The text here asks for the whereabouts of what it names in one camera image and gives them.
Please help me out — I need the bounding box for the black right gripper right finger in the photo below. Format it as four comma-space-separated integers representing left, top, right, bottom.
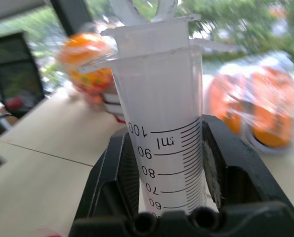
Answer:
201, 114, 294, 211

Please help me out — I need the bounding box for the round orange snack packet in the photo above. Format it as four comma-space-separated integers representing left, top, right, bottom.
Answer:
56, 23, 118, 110

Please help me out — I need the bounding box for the white and red small box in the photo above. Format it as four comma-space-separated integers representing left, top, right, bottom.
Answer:
102, 92, 126, 124

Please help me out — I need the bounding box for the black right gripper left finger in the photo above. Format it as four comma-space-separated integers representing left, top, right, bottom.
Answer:
72, 128, 140, 221

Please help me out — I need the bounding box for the clear plastic 100 ml syringe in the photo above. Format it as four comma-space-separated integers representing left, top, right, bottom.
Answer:
77, 0, 237, 217

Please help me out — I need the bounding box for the orange and white snack bag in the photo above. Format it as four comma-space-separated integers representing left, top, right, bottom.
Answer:
243, 50, 294, 157
207, 63, 251, 136

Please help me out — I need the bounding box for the black mesh office chair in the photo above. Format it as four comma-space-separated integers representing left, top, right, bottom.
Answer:
0, 31, 45, 119

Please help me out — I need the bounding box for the black window frame post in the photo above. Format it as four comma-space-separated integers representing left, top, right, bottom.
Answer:
49, 0, 93, 37

